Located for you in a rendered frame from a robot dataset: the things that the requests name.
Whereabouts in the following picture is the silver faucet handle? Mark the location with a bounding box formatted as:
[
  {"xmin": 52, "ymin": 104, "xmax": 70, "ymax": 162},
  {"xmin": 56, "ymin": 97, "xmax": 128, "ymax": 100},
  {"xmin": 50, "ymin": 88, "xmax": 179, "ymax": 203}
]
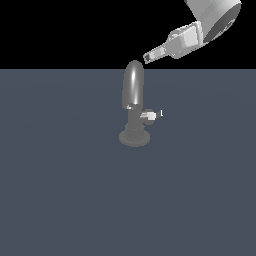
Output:
[{"xmin": 139, "ymin": 108, "xmax": 164, "ymax": 126}]

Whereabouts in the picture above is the grey metal faucet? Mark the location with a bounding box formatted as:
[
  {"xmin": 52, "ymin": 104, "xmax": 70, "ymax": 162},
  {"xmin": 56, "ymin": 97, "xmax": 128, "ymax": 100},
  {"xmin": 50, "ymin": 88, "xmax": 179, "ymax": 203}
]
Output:
[{"xmin": 118, "ymin": 59, "xmax": 151, "ymax": 148}]

